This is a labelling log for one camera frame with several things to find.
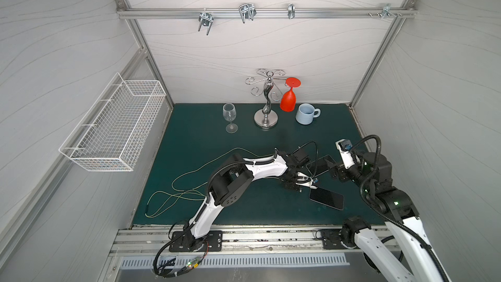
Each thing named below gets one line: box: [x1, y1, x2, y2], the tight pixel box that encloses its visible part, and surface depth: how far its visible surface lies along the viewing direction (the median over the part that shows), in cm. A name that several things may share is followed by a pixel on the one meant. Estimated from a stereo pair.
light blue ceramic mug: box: [295, 102, 321, 126], surface depth 113 cm
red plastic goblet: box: [279, 77, 301, 113], surface depth 99 cm
